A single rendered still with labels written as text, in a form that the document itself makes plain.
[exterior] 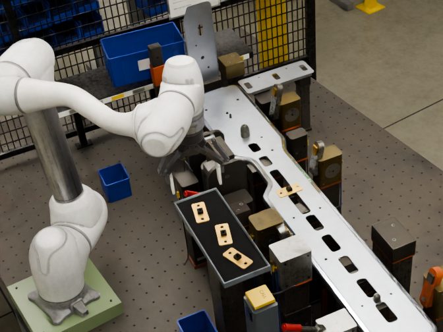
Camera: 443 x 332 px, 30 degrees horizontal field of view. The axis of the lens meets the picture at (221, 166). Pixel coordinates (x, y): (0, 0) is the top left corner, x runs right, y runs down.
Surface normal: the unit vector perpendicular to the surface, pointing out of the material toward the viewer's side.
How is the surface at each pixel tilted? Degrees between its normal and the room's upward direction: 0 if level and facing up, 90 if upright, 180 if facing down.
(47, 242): 4
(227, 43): 0
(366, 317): 0
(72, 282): 90
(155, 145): 89
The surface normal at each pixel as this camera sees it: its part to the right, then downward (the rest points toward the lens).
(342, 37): -0.08, -0.76
